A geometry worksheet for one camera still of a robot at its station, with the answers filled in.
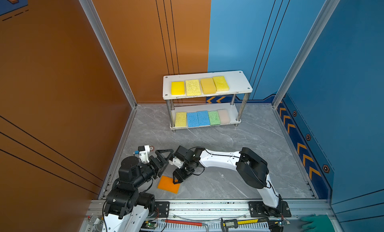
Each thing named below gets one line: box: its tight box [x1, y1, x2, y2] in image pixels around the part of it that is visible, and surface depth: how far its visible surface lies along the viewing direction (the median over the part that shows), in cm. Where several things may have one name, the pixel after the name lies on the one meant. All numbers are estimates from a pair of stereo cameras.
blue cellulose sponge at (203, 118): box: [197, 110, 210, 127], surface depth 104 cm
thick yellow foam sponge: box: [171, 81, 186, 95], surface depth 80 cm
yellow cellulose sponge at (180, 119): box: [175, 112, 187, 127], surface depth 102 cm
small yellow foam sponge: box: [212, 76, 230, 91], surface depth 84 cm
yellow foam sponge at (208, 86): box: [201, 78, 217, 95], surface depth 81 cm
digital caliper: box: [220, 218, 270, 232], surface depth 71 cm
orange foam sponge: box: [157, 175, 181, 194], surface depth 82 cm
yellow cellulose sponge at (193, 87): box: [185, 79, 201, 96], surface depth 81 cm
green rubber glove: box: [300, 214, 336, 232], surface depth 70 cm
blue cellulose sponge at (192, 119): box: [187, 112, 199, 128], surface depth 102 cm
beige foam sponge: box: [217, 109, 230, 124], surface depth 105 cm
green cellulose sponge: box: [208, 110, 221, 126], surface depth 104 cm
